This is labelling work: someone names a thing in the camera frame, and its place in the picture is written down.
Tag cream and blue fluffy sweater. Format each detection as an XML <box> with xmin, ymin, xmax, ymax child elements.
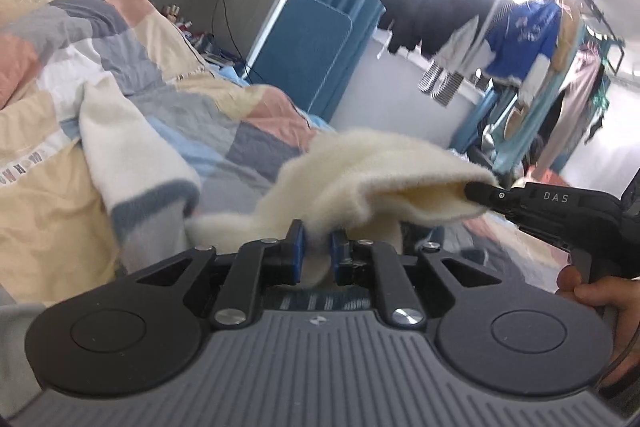
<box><xmin>79</xmin><ymin>78</ymin><xmax>495</xmax><ymax>287</ymax></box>

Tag person's right hand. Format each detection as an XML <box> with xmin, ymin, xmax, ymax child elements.
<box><xmin>556</xmin><ymin>265</ymin><xmax>640</xmax><ymax>387</ymax></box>

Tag striped hanging garment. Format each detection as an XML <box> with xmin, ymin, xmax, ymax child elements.
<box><xmin>418</xmin><ymin>63</ymin><xmax>464</xmax><ymax>107</ymax></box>

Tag blue white hanging jersey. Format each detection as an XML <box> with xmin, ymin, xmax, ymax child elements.
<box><xmin>483</xmin><ymin>1</ymin><xmax>562</xmax><ymax>107</ymax></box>

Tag bottles on bedside table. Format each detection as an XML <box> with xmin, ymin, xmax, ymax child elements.
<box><xmin>160</xmin><ymin>4</ymin><xmax>238</xmax><ymax>67</ymax></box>

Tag grey sleeve of person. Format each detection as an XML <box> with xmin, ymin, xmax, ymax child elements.
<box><xmin>0</xmin><ymin>288</ymin><xmax>46</xmax><ymax>421</ymax></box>

